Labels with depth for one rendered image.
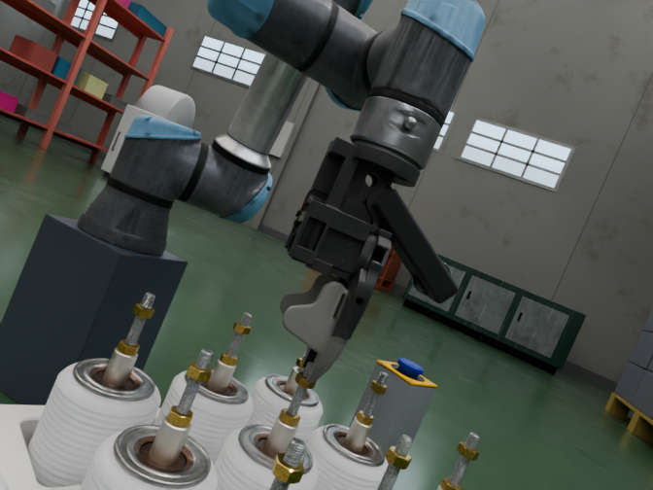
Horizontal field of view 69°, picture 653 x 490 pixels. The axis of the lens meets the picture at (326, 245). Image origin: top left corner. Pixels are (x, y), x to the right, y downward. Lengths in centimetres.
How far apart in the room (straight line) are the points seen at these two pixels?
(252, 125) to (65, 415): 57
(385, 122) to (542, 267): 706
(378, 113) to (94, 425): 36
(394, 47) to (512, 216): 707
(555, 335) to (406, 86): 527
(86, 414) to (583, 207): 738
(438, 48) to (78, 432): 45
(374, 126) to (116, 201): 55
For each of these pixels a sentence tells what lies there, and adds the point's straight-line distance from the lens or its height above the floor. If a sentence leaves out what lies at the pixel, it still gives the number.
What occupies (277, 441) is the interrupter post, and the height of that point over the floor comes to 26.
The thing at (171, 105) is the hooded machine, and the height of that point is 109.
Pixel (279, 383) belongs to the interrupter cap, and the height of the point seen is 25.
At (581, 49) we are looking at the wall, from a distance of 834.
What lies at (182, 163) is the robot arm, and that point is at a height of 47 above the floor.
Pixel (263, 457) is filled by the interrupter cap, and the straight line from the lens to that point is 47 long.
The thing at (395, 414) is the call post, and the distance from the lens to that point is 71.
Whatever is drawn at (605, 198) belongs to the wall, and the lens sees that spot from 770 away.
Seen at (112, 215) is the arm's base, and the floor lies 34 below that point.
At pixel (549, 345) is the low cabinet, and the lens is 562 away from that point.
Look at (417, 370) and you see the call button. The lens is 72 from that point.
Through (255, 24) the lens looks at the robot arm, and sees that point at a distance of 49.
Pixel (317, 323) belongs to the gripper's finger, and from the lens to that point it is 42.
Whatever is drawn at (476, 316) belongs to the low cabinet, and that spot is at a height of 24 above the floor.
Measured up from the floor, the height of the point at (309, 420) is 24.
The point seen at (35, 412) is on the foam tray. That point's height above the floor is 18.
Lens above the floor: 46
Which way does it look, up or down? 2 degrees down
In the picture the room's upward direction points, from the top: 23 degrees clockwise
